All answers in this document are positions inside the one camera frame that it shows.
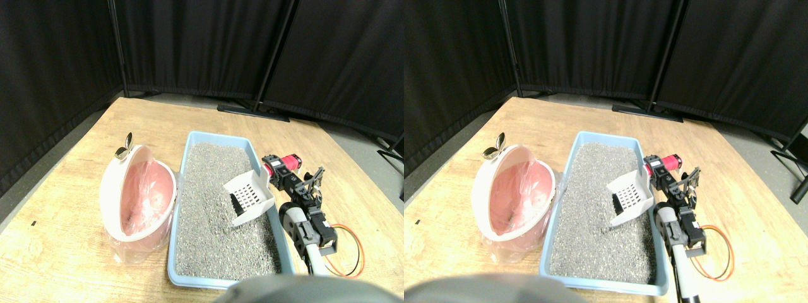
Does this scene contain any white bin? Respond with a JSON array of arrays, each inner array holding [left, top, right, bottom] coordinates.
[[470, 133, 559, 263], [100, 133, 182, 263]]

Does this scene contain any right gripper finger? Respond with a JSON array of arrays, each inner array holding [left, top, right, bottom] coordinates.
[[644, 155, 665, 184], [262, 155, 285, 184]]

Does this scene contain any black curtain stand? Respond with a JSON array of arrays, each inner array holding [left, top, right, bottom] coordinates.
[[499, 0, 525, 99], [612, 0, 690, 123], [107, 0, 131, 99], [377, 131, 404, 166], [770, 123, 808, 205], [218, 0, 299, 123]]

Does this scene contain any black bracket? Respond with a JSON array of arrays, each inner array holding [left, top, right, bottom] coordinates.
[[675, 167, 703, 206], [297, 167, 326, 201]]

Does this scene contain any white scoop with red handle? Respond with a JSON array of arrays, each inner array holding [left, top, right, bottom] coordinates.
[[606, 153, 684, 227], [223, 153, 302, 227]]

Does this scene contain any blue litter tray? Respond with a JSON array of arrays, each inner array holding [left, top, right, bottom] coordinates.
[[167, 131, 297, 290], [540, 131, 670, 296]]

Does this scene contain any orange wire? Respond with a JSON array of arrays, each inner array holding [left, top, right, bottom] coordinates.
[[325, 224, 365, 278], [691, 225, 735, 282]]

